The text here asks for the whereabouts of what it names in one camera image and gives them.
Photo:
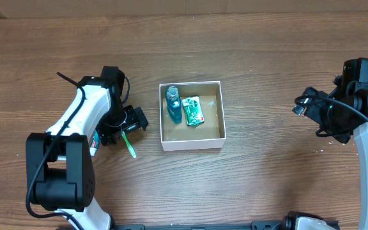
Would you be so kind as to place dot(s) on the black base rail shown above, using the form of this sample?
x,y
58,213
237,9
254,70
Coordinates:
x,y
255,225

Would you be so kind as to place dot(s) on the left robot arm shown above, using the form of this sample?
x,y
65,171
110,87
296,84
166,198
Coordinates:
x,y
59,168

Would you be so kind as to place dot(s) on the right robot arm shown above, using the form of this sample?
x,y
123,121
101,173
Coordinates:
x,y
343,115

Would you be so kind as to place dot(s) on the white cardboard box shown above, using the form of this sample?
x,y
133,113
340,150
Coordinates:
x,y
208,135

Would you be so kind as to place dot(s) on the blue mouthwash bottle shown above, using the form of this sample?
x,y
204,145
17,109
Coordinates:
x,y
173,104

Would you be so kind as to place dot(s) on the green toothbrush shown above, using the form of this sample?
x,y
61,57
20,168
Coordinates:
x,y
129,146

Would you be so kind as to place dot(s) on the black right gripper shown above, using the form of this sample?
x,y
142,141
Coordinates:
x,y
343,131

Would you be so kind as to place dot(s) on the teal toothpaste tube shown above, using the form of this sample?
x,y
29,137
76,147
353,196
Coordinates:
x,y
95,143

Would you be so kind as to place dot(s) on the green floss pack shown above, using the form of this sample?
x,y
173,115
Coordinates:
x,y
193,112

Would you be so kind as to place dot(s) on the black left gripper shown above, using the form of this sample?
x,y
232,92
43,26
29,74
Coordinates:
x,y
106,131

